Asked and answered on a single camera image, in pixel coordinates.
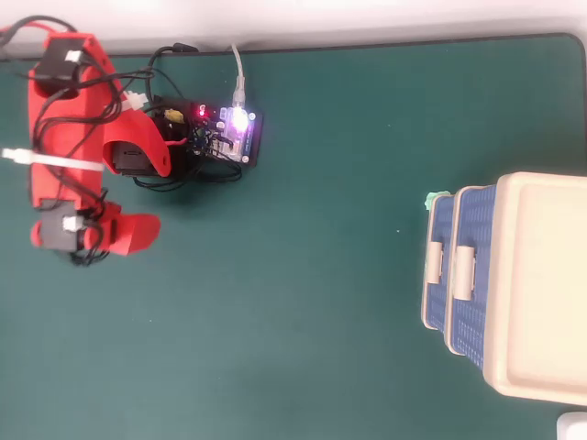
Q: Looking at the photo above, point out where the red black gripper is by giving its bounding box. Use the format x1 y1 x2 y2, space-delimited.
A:
29 201 162 266

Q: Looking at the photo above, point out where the blue wicker drawer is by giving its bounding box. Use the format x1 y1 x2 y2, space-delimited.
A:
447 184 499 372
421 194 456 331

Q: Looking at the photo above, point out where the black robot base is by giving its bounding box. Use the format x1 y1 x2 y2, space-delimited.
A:
112 95 196 184

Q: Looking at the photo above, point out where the beige plastic drawer cabinet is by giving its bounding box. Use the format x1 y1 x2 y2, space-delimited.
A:
421 171 587 407

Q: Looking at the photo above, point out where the controller circuit board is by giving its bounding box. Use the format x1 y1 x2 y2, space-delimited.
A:
187 103 265 169

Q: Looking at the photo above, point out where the green table mat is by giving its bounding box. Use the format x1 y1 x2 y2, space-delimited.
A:
0 31 587 440

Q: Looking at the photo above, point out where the green tape piece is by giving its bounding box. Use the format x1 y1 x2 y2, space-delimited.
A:
424 189 450 213

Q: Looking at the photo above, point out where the white object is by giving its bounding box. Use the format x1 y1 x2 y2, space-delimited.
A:
556 411 587 440

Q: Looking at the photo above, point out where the black tangled wire bundle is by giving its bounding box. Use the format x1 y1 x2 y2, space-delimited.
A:
132 153 244 192

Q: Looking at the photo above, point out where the black arm motor cable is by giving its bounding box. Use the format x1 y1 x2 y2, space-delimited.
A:
107 66 160 111

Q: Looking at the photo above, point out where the clear usb cable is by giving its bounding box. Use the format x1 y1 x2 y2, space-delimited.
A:
230 43 249 110

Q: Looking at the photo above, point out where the black power cable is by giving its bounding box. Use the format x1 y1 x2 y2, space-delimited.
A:
146 41 201 100

